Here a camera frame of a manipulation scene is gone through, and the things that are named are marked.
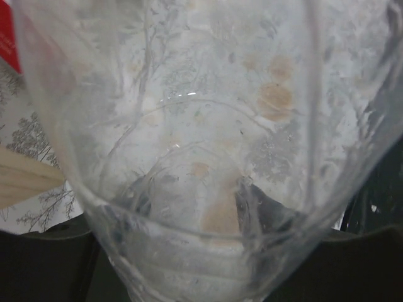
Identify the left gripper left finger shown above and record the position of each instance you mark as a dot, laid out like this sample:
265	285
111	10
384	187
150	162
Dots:
56	265

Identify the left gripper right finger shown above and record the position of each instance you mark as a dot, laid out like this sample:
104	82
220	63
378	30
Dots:
360	262

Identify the clear plastic bottle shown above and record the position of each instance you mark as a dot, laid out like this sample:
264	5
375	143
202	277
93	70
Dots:
213	144

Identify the wooden shelf unit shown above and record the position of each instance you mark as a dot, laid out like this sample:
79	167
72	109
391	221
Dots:
23	178

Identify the black base bar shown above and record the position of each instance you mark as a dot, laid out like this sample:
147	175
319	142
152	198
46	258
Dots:
378	192

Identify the floral table mat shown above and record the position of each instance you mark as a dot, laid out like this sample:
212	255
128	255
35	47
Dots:
21	132

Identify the red box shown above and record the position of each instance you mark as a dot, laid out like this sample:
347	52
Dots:
9	53

